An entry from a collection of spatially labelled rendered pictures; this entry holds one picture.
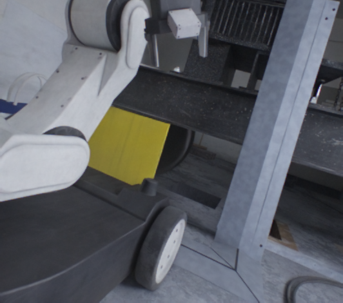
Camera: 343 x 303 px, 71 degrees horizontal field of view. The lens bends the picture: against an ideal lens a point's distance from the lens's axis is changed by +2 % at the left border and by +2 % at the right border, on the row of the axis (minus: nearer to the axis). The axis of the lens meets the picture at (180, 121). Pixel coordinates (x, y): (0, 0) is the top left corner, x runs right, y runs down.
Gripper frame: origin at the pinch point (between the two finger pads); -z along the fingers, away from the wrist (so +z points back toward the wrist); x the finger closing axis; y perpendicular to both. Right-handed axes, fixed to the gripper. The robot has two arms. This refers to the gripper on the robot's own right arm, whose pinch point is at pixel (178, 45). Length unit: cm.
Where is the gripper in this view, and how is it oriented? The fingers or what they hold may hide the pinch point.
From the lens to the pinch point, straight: 49.8
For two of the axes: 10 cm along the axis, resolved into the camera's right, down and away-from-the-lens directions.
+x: 9.2, -2.6, 3.0
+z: -0.8, -8.6, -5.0
